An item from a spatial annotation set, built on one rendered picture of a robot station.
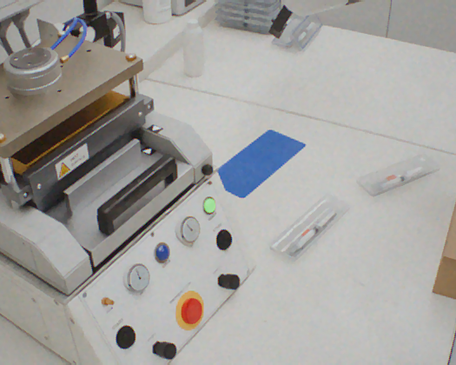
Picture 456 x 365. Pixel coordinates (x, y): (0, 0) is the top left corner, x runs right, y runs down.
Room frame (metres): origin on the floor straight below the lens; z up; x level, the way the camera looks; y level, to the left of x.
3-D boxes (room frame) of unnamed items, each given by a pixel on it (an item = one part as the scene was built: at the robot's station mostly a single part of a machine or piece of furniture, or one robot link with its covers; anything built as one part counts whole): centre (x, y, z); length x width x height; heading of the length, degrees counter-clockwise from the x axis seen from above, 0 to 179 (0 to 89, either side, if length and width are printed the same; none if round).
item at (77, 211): (0.75, 0.24, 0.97); 0.30 x 0.22 x 0.08; 55
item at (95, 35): (1.04, 0.26, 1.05); 0.15 x 0.05 x 0.15; 145
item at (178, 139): (0.85, 0.14, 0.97); 0.26 x 0.05 x 0.07; 55
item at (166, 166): (0.67, 0.12, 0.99); 0.15 x 0.02 x 0.04; 145
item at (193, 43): (1.44, 0.09, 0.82); 0.05 x 0.05 x 0.14
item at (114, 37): (1.55, 0.32, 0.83); 0.09 x 0.06 x 0.07; 163
